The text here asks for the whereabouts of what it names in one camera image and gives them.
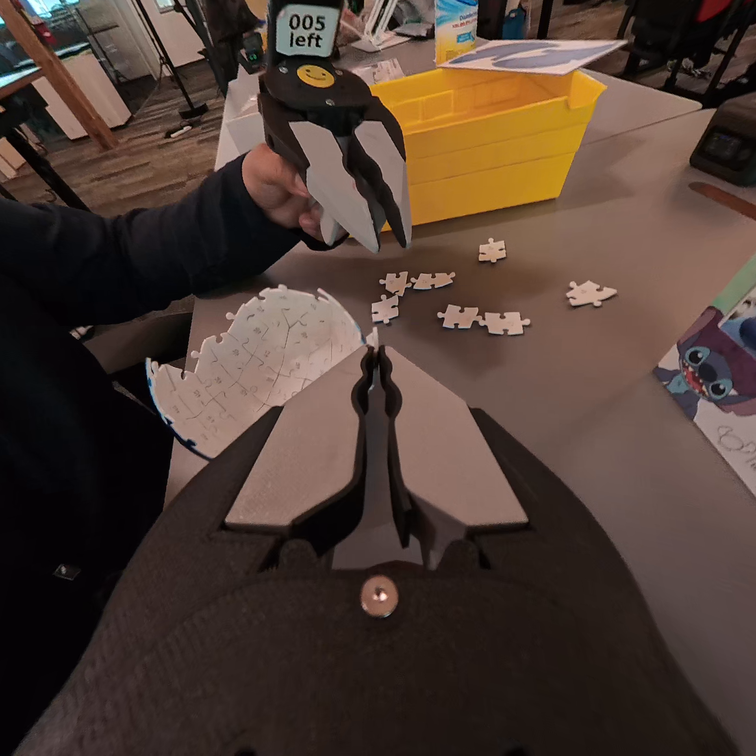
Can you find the black electronic device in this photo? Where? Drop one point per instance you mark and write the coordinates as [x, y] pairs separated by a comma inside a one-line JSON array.
[[726, 147]]

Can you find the white cabinet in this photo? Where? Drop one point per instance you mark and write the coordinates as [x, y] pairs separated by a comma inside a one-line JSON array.
[[88, 97]]

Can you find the brown wooden strip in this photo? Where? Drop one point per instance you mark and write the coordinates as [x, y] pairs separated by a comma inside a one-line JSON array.
[[726, 201]]

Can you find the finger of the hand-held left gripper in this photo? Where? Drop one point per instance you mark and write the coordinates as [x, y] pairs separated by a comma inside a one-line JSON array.
[[387, 159], [336, 183]]

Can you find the wooden post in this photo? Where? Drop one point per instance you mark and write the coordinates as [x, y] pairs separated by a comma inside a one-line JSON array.
[[65, 71]]

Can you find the white and blue cutout card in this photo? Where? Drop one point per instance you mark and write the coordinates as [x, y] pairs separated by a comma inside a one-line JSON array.
[[531, 56]]

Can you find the wipes canister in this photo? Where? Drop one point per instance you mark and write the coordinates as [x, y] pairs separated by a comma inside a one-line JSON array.
[[456, 29]]

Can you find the single curved puzzle piece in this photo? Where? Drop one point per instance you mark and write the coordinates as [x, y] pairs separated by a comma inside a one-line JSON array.
[[372, 339]]

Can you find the black tripod stand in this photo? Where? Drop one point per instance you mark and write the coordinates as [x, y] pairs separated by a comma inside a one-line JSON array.
[[177, 65]]

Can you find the partly built puzzle ball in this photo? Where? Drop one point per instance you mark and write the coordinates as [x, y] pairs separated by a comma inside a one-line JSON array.
[[248, 366]]

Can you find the small printed paper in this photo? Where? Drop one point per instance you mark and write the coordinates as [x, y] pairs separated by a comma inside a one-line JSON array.
[[381, 72]]

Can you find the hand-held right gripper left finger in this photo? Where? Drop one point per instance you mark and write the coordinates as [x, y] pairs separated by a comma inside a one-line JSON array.
[[295, 460]]

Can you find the cartoon puzzle box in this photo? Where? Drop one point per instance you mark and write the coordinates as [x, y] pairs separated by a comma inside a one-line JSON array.
[[709, 378]]

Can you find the person's left hand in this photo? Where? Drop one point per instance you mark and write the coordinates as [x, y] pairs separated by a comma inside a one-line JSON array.
[[274, 189]]

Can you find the person's dark clothed torso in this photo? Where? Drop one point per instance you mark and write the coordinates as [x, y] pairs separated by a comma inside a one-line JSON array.
[[71, 472]]

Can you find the white puzzle piece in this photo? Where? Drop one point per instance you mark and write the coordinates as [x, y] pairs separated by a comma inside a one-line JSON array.
[[458, 317]]

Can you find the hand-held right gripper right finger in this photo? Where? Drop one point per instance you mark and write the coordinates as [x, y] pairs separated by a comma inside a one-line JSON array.
[[455, 460]]

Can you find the yellow plastic bin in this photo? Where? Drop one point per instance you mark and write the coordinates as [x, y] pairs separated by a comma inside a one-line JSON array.
[[490, 153]]

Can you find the person's left forearm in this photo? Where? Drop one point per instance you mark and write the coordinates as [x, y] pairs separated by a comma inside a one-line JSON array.
[[147, 248]]

